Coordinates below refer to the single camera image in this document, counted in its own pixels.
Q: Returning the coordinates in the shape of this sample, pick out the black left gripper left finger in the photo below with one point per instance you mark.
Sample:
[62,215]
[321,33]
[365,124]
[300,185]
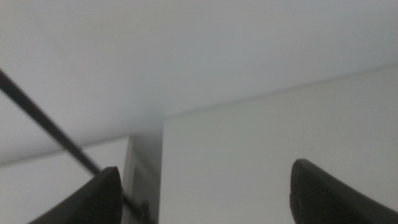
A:
[96,202]

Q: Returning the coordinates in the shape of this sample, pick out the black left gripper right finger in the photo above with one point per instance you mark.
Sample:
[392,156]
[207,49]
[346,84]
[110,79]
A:
[323,202]

